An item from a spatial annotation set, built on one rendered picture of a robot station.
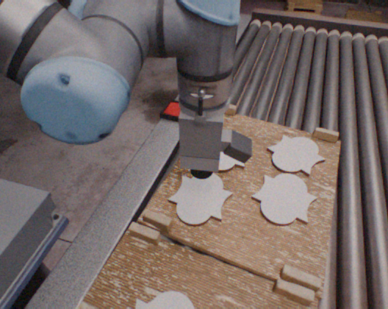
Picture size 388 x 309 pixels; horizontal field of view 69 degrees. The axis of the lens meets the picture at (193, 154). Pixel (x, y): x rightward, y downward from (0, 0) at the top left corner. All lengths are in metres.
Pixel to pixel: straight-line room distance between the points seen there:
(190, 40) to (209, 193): 0.34
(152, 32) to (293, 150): 0.48
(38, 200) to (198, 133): 0.36
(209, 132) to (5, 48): 0.26
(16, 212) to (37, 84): 0.44
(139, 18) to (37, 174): 1.87
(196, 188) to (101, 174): 1.41
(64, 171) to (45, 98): 1.85
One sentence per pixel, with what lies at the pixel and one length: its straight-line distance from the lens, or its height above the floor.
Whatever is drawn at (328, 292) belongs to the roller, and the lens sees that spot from 0.58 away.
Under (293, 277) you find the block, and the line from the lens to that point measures 0.52.
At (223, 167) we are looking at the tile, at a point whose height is 0.95.
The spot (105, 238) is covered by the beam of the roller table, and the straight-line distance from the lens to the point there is 0.60.
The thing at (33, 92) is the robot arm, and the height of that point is 1.31.
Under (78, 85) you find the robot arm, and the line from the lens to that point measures 0.22.
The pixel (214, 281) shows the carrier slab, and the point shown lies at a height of 0.94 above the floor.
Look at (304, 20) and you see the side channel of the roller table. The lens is 1.50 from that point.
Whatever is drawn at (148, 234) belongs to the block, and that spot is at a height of 0.96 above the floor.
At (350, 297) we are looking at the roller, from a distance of 0.59.
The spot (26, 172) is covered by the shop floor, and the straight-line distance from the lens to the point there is 2.19.
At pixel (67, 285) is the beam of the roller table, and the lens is 0.58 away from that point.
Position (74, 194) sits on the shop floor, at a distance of 1.92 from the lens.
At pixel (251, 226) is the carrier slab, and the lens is 0.57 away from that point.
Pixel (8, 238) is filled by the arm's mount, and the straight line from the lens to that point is 0.61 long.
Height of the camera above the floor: 1.42
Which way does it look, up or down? 45 degrees down
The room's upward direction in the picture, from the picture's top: straight up
